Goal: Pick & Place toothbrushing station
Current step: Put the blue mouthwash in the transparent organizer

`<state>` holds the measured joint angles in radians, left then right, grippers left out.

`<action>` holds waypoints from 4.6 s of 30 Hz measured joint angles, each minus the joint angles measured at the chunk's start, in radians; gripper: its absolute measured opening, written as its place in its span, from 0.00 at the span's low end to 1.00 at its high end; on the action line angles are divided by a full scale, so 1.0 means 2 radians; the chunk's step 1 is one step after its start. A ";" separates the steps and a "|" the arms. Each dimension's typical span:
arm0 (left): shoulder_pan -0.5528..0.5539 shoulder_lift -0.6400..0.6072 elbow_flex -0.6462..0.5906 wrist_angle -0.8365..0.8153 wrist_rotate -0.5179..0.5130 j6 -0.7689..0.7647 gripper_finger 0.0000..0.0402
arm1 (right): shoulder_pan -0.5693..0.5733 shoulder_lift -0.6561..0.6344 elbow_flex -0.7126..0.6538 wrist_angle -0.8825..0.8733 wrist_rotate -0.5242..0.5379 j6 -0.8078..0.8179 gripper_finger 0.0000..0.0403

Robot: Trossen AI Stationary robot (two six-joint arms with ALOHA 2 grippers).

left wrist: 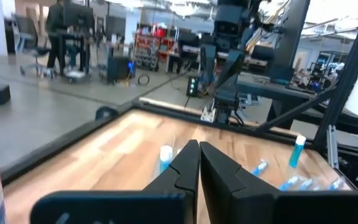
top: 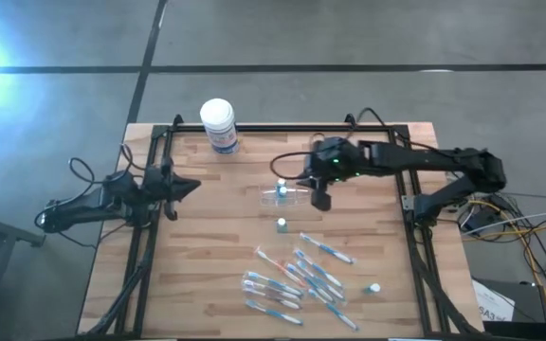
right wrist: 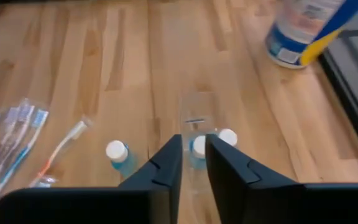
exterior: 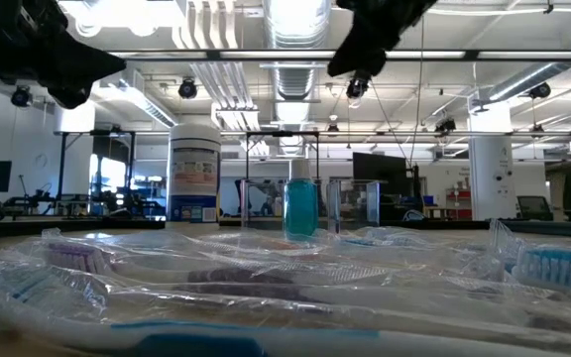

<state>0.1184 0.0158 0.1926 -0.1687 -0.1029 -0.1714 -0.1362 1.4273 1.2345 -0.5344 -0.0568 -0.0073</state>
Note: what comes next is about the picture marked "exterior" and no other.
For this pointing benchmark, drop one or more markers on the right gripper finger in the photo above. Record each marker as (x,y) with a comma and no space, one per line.
(360,49)

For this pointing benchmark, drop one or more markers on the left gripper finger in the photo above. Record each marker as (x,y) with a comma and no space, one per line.
(75,94)
(82,62)

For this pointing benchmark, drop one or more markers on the teal mouthwash bottle white cap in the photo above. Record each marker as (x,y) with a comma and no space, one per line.
(300,208)

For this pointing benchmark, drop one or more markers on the blue white toothbrush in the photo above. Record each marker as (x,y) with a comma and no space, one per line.
(360,241)
(558,268)
(414,237)
(191,343)

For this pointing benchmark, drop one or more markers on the orange white toothbrush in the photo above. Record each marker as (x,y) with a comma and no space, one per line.
(285,244)

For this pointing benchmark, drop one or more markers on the white building column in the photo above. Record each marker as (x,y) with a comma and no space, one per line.
(75,121)
(491,163)

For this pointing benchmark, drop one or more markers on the black computer monitor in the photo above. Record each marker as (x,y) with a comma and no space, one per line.
(379,171)

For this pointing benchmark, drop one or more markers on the white ceiling conduit bundle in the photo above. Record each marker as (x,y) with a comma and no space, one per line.
(226,84)

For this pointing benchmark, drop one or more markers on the white wipes canister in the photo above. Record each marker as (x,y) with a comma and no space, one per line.
(194,173)

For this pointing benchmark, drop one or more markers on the clear acrylic organizer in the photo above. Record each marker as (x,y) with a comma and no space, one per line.
(360,203)

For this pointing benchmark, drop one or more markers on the purple white wrapped toothbrush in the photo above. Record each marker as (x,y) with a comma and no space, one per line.
(79,255)
(246,291)

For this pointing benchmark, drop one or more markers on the red shelf unit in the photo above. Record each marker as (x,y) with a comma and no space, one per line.
(459,196)

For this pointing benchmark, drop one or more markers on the black office chair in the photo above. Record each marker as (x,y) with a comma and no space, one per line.
(533,208)

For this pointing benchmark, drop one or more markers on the black overhead rig camera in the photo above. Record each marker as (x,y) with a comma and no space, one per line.
(357,88)

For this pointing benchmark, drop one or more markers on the black ceiling-mounted camera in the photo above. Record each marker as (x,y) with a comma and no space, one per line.
(540,90)
(445,124)
(188,88)
(20,96)

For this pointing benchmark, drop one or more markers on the black metal stand frame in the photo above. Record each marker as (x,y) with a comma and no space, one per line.
(62,163)
(265,133)

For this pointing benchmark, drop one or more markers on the silver round ventilation duct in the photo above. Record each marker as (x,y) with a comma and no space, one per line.
(518,82)
(295,82)

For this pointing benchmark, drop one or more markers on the black overhead frame beam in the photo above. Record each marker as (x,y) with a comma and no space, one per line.
(471,54)

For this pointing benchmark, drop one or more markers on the black aluminium table frame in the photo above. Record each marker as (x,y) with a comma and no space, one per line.
(42,225)

